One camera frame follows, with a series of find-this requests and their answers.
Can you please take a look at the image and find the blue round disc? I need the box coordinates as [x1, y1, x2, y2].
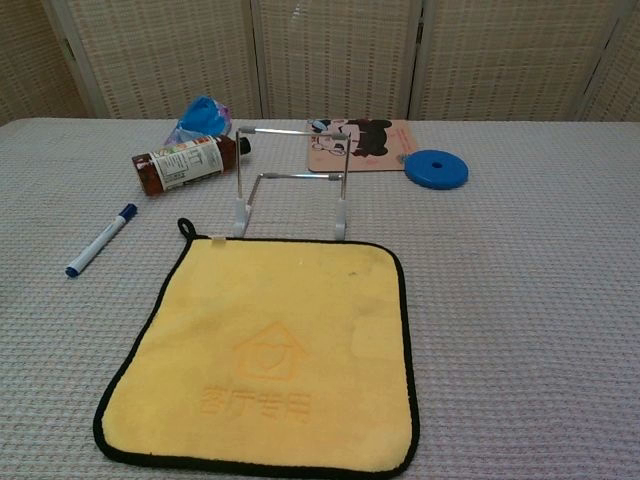
[403, 148, 470, 190]

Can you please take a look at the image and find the metal wire stand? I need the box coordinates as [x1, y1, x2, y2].
[232, 124, 351, 240]

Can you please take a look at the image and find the yellow cloth black back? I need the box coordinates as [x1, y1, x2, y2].
[92, 217, 420, 480]

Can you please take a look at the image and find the woven fringed tablecloth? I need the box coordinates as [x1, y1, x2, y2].
[0, 117, 640, 480]

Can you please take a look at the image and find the cartoon girl mouse pad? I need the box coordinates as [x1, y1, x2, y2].
[305, 118, 419, 174]

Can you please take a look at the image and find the woven folding screen panel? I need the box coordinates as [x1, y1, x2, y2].
[0, 0, 84, 126]
[407, 0, 636, 122]
[44, 0, 269, 121]
[574, 0, 640, 124]
[249, 0, 426, 121]

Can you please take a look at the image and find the blue tissue pack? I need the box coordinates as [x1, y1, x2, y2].
[162, 94, 234, 149]

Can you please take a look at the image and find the brown tea bottle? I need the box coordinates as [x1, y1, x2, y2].
[131, 134, 253, 198]

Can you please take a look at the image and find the blue white marker pen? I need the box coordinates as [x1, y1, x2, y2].
[64, 202, 139, 279]

